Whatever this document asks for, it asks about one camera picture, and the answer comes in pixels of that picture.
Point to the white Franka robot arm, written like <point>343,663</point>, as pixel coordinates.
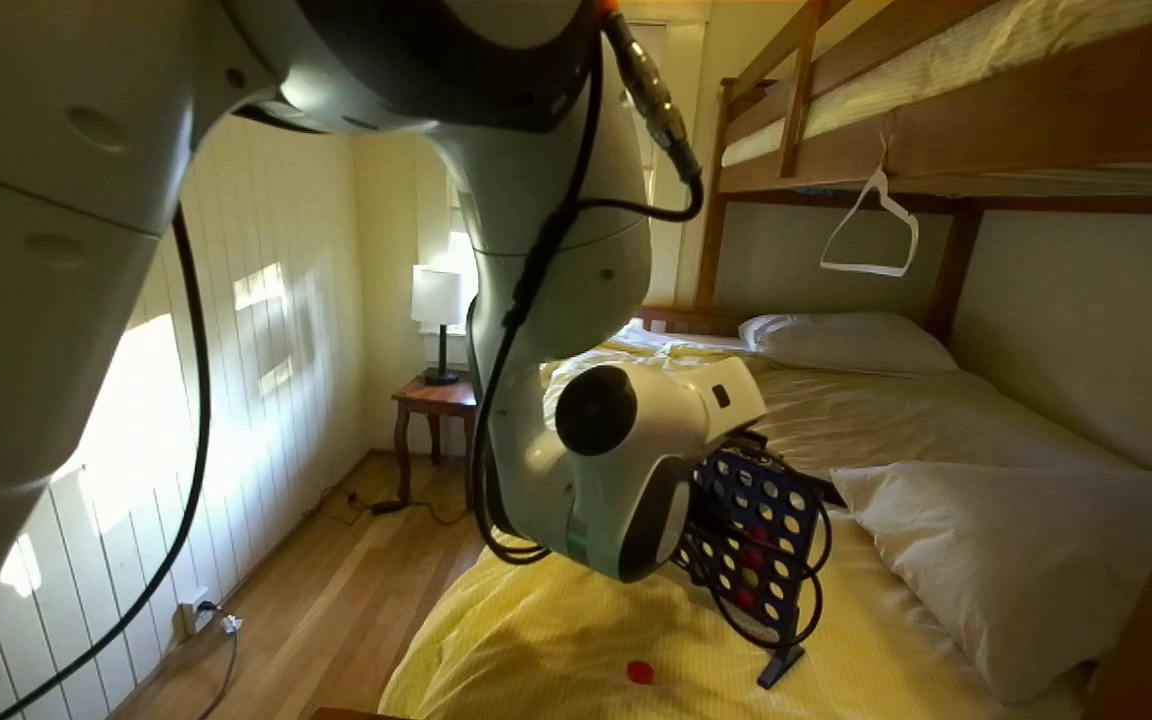
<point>96,266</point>

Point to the small wooden nightstand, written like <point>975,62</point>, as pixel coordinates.
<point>439,403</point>

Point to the white shade table lamp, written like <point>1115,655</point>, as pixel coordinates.
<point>439,302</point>

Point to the blue connect four grid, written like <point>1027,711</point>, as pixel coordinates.
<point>762,533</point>

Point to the white pillow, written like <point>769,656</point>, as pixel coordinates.
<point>842,342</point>
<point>1016,560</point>

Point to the pale yellow blanket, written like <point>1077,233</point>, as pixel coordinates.
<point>537,641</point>

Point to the white clothes hanger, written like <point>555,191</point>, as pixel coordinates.
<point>871,233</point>

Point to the white bed sheet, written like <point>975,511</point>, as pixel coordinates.
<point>923,413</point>

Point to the white power strip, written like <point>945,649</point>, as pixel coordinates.
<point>211,621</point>

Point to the bunk mattress with cream sheet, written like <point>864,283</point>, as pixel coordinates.
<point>979,55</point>

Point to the wooden bunk bed frame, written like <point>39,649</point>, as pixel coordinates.
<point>1081,147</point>

